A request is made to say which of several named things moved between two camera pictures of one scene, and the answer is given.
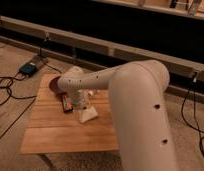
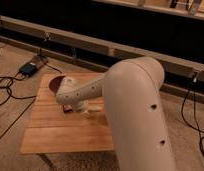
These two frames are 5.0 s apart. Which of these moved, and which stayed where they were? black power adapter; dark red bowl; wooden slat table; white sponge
Moved: white sponge
Stayed: wooden slat table; black power adapter; dark red bowl
